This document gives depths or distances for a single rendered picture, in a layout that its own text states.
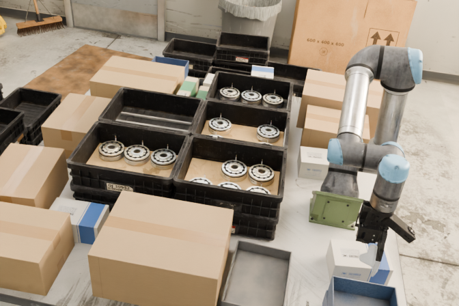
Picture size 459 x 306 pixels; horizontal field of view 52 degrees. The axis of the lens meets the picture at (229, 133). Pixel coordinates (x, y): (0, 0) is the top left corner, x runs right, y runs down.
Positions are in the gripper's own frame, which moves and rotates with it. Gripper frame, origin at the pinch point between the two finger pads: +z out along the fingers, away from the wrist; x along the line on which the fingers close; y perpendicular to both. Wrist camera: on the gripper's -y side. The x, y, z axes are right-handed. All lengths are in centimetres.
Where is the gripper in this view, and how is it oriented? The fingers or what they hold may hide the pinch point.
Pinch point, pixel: (372, 259)
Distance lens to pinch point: 153.4
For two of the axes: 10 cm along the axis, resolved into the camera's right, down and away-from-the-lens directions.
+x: -1.9, 4.6, -8.7
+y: -9.8, -1.8, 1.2
